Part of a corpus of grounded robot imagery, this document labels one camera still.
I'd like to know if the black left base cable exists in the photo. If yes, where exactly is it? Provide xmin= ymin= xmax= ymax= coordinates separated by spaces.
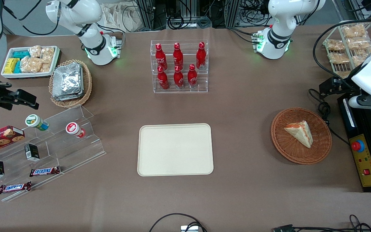
xmin=226 ymin=26 xmax=261 ymax=44

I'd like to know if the red cola bottle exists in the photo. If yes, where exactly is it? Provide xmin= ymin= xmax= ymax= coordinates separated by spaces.
xmin=157 ymin=66 xmax=170 ymax=90
xmin=196 ymin=42 xmax=206 ymax=70
xmin=155 ymin=43 xmax=168 ymax=70
xmin=173 ymin=42 xmax=184 ymax=69
xmin=187 ymin=64 xmax=198 ymax=89
xmin=174 ymin=65 xmax=185 ymax=90

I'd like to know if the brown round wicker basket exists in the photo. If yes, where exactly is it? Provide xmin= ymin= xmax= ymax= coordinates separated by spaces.
xmin=271 ymin=107 xmax=332 ymax=165

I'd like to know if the black looped cable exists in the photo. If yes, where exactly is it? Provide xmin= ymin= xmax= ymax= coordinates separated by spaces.
xmin=149 ymin=213 xmax=208 ymax=232

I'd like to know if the silver foil pack stack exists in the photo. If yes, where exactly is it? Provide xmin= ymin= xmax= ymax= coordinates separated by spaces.
xmin=52 ymin=63 xmax=85 ymax=102

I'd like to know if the black base cable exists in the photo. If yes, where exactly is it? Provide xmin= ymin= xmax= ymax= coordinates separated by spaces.
xmin=226 ymin=26 xmax=261 ymax=44
xmin=95 ymin=22 xmax=125 ymax=49

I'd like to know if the clear fried snack bag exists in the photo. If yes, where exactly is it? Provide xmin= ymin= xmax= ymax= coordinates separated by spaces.
xmin=351 ymin=51 xmax=371 ymax=67
xmin=328 ymin=53 xmax=350 ymax=64
xmin=347 ymin=38 xmax=371 ymax=51
xmin=342 ymin=24 xmax=367 ymax=39
xmin=327 ymin=39 xmax=346 ymax=52

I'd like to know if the clear acrylic bottle rack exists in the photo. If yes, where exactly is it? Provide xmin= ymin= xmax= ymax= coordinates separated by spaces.
xmin=150 ymin=40 xmax=209 ymax=94

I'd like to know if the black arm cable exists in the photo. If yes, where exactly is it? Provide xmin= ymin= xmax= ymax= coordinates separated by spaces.
xmin=312 ymin=18 xmax=371 ymax=85
xmin=3 ymin=0 xmax=61 ymax=36

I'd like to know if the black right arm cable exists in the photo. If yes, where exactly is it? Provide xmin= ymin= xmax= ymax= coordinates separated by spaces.
xmin=3 ymin=0 xmax=61 ymax=36

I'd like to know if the beige cloth bag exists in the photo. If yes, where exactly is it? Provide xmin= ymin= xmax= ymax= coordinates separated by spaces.
xmin=100 ymin=3 xmax=143 ymax=33

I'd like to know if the red emergency stop button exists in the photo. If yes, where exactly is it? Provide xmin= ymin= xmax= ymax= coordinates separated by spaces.
xmin=351 ymin=140 xmax=365 ymax=153

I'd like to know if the triangle sandwich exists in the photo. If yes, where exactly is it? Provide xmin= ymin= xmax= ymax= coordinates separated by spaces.
xmin=284 ymin=120 xmax=314 ymax=149

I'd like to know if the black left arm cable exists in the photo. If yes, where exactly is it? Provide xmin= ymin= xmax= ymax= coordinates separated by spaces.
xmin=312 ymin=18 xmax=371 ymax=85

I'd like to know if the brown Snickers bar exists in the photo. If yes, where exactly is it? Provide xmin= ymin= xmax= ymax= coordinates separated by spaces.
xmin=0 ymin=181 xmax=32 ymax=194
xmin=29 ymin=166 xmax=61 ymax=177

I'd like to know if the black right base cable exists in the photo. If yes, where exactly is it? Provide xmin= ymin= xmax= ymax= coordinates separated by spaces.
xmin=95 ymin=22 xmax=125 ymax=49

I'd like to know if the yellow snack pack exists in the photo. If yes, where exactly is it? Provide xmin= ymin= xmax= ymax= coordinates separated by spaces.
xmin=4 ymin=58 xmax=20 ymax=74

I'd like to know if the green lid yogurt cup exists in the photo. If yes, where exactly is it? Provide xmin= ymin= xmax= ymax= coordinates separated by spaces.
xmin=25 ymin=114 xmax=49 ymax=131

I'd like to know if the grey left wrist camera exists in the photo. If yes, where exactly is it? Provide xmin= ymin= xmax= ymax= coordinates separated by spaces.
xmin=348 ymin=95 xmax=371 ymax=110

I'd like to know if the clear acrylic stepped display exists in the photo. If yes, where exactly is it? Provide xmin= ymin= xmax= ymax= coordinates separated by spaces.
xmin=0 ymin=104 xmax=107 ymax=203

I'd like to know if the white rectangular snack tray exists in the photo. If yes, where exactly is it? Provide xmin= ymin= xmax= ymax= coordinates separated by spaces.
xmin=1 ymin=45 xmax=60 ymax=80

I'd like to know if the cream wire rack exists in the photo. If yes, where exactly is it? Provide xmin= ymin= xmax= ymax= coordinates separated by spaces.
xmin=322 ymin=21 xmax=371 ymax=78

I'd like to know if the light oval wicker basket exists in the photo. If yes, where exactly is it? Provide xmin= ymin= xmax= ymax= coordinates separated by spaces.
xmin=49 ymin=59 xmax=92 ymax=108

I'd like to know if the red lid yogurt cup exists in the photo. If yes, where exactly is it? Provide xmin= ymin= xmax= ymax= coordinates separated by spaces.
xmin=65 ymin=122 xmax=86 ymax=139

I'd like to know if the beige rectangular tray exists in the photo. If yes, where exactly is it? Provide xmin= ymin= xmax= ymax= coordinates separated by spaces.
xmin=137 ymin=123 xmax=214 ymax=177

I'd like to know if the black yellow control box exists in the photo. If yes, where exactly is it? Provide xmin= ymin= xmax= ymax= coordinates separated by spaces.
xmin=338 ymin=95 xmax=371 ymax=193

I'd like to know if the black cable with plug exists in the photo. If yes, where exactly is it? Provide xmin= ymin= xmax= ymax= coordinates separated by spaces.
xmin=272 ymin=214 xmax=371 ymax=232

